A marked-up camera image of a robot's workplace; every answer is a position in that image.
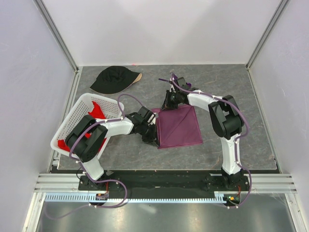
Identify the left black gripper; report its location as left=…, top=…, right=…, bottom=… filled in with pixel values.
left=139, top=123, right=160, bottom=147

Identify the purple cloth napkin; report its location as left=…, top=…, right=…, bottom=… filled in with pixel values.
left=152, top=105, right=203, bottom=149

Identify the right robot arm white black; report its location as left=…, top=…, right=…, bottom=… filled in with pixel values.
left=160, top=75, right=244, bottom=190

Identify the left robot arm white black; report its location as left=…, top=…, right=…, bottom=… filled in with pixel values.
left=64, top=106, right=159, bottom=190

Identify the purple fork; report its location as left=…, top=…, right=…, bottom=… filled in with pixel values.
left=170, top=72, right=178, bottom=84

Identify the purple spoon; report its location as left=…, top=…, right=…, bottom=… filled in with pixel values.
left=158, top=78, right=192, bottom=87

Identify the white plastic basket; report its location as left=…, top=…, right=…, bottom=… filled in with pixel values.
left=50, top=93, right=124, bottom=156

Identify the black bucket hat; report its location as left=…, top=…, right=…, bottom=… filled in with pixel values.
left=90, top=66, right=142, bottom=94

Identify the red cloth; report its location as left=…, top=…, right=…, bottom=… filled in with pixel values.
left=51, top=101, right=106, bottom=155

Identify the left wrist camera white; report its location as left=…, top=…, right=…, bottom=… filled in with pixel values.
left=148, top=113, right=157, bottom=125

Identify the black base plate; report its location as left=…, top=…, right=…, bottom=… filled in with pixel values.
left=78, top=170, right=250, bottom=198

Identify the left aluminium frame post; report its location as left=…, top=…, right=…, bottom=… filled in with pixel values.
left=33, top=0, right=80, bottom=73

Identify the aluminium frame post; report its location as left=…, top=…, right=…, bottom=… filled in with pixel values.
left=33, top=0, right=80, bottom=73
left=245, top=0, right=290, bottom=71

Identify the right aluminium frame post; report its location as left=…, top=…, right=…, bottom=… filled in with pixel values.
left=245, top=0, right=290, bottom=71

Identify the blue cable duct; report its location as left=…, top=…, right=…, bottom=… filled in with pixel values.
left=45, top=192, right=240, bottom=204

